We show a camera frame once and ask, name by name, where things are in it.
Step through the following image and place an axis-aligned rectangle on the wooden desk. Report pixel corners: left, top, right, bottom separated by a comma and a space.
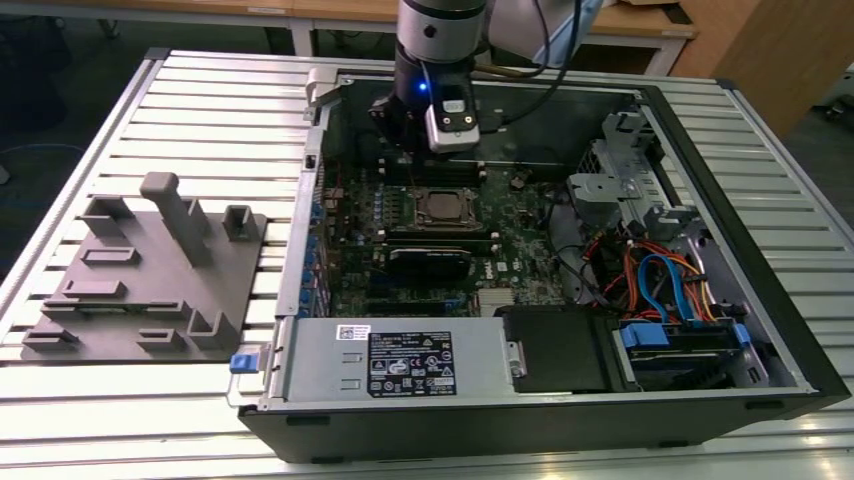
0, 0, 700, 77

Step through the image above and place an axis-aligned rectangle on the black PC case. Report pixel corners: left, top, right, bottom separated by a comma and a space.
236, 66, 853, 464

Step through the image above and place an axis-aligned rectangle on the metal socket cover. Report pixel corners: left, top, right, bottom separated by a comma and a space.
414, 189, 487, 230

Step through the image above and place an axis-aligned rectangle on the green motherboard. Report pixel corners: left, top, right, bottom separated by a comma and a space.
317, 162, 606, 320

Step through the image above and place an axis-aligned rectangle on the grey parts rack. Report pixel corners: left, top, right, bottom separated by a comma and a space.
19, 171, 271, 362

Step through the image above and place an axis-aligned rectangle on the orange red wire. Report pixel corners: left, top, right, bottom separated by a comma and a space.
596, 238, 668, 321

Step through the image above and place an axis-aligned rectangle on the silver CPU chip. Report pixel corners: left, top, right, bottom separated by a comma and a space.
426, 194, 466, 217

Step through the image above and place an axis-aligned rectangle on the copper coloured tube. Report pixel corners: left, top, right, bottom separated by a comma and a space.
474, 62, 528, 77

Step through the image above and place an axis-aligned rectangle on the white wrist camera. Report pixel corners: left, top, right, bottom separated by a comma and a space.
423, 84, 483, 154

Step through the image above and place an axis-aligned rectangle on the wooden cabinet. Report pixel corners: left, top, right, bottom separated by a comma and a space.
670, 0, 854, 144

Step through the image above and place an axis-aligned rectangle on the orange yellow wire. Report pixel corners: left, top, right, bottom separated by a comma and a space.
683, 257, 735, 329

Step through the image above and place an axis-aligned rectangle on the CPU socket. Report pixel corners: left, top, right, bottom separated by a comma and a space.
411, 187, 492, 232

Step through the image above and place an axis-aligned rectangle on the thin black wire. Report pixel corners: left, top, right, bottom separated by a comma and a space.
543, 184, 606, 307

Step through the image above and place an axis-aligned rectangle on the blue wire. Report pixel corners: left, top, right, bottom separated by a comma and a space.
635, 253, 700, 329

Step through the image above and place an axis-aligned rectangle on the silver metal drive cage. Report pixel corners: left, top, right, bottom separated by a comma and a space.
564, 110, 712, 246

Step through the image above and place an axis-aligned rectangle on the silver power supply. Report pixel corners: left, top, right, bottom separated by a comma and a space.
261, 316, 530, 404

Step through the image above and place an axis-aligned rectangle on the hard disk in blue carrier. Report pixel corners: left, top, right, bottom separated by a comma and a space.
616, 319, 752, 392

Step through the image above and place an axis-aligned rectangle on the black graphics card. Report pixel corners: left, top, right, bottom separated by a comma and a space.
383, 245, 476, 287

